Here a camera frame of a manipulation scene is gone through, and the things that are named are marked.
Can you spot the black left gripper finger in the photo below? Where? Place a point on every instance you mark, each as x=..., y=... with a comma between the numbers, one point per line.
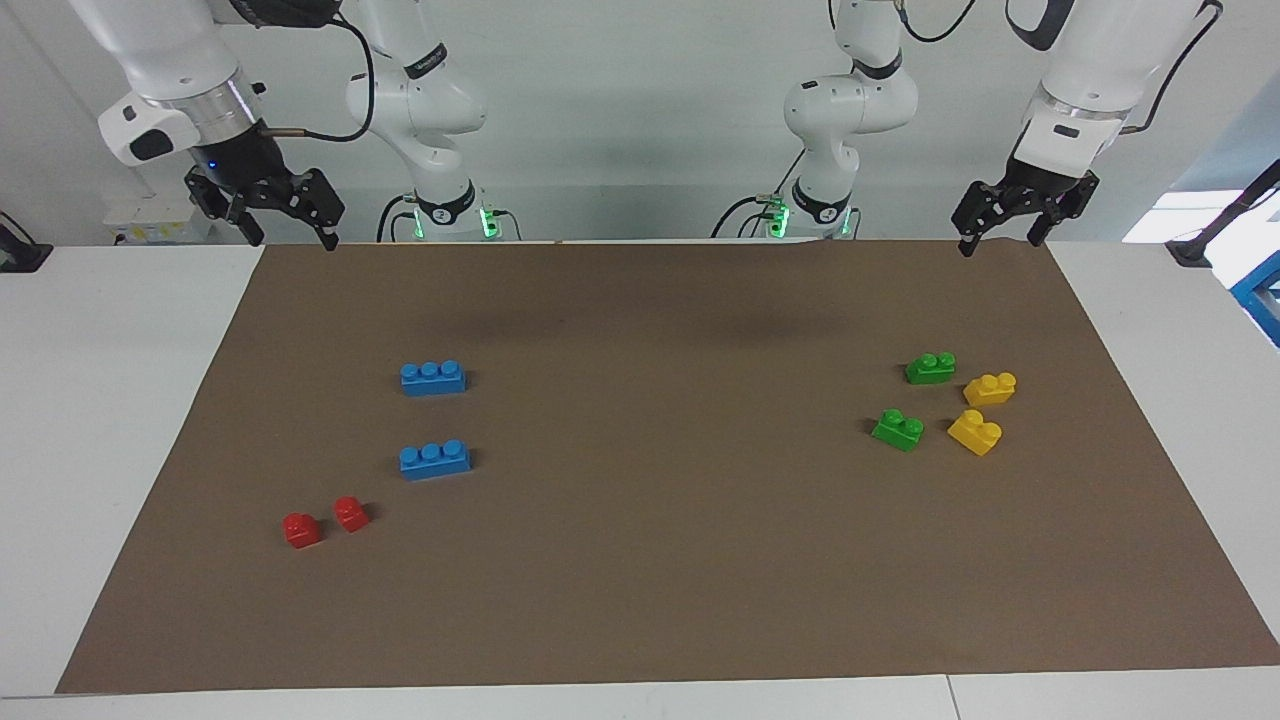
x=1065, y=203
x=982, y=208

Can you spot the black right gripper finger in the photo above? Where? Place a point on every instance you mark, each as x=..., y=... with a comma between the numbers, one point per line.
x=325, y=200
x=215, y=190

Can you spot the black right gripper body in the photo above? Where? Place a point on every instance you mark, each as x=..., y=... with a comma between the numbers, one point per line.
x=250, y=175

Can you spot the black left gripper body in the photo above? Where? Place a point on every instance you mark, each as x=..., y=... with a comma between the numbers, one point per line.
x=1040, y=190

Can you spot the green two-stud toy block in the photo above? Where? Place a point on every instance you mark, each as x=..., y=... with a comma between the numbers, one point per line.
x=928, y=370
x=897, y=431

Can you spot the blue three-stud toy block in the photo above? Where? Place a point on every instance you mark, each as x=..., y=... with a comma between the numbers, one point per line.
x=432, y=380
x=435, y=461

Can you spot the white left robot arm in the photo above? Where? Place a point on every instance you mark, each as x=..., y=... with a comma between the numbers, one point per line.
x=850, y=100

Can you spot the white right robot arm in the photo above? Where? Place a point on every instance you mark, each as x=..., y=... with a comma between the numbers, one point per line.
x=420, y=100

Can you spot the yellow two-stud toy block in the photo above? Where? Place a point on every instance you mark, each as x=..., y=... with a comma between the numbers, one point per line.
x=973, y=433
x=990, y=389

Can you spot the red one-stud toy block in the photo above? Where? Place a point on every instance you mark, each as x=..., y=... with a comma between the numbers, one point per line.
x=351, y=515
x=301, y=531

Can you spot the white power strip box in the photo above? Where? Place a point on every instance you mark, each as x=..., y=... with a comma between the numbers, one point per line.
x=150, y=215

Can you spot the black table clamp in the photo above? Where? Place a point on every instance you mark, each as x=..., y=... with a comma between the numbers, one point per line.
x=20, y=255

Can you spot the brown paper table mat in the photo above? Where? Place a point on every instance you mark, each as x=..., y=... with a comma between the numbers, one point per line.
x=700, y=580

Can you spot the black camera stand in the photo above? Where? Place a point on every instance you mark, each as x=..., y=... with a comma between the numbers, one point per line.
x=1230, y=210

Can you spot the blue metal frame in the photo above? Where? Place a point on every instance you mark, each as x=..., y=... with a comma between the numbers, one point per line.
x=1262, y=295

